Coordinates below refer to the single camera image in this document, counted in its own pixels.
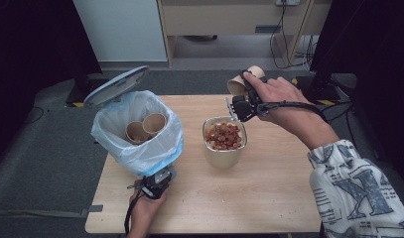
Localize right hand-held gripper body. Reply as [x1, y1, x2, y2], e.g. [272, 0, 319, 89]
[223, 94, 267, 123]

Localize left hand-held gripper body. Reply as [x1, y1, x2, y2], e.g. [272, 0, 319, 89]
[135, 166, 178, 201]

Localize brown paper cup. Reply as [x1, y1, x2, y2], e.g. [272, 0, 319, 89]
[141, 112, 169, 137]
[226, 64, 267, 98]
[124, 120, 151, 146]

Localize trash bin with blue bag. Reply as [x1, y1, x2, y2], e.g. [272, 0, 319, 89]
[90, 89, 185, 179]

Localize dried fruit and nut mix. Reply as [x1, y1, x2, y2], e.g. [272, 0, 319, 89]
[204, 121, 244, 151]

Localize clear glass container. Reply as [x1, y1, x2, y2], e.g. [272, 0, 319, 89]
[202, 115, 249, 171]

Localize person's left hand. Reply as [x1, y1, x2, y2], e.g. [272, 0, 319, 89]
[127, 190, 168, 233]

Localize person's right hand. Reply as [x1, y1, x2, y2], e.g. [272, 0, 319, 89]
[243, 71, 316, 134]

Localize grey tape strip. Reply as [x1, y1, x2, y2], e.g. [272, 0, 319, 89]
[78, 204, 104, 219]

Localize light wooden desk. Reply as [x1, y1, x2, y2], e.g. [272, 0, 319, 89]
[156, 0, 333, 68]

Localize black curtain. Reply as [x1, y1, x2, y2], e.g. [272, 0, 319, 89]
[309, 0, 404, 181]
[0, 0, 103, 175]

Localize white cabinet panel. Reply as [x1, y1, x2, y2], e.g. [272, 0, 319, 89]
[72, 0, 168, 63]

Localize white patterned sleeve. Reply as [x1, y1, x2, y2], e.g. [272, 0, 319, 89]
[307, 139, 404, 238]

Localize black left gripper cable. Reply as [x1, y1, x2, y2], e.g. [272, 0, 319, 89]
[123, 183, 146, 236]

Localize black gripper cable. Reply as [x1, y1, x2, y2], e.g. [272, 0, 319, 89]
[256, 100, 329, 123]
[123, 183, 146, 236]

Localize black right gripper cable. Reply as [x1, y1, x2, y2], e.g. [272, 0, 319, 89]
[256, 100, 329, 123]

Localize black hanging cables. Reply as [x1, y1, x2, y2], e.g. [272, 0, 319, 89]
[269, 0, 320, 71]

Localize thin black floor cable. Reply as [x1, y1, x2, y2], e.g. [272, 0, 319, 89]
[23, 105, 46, 126]

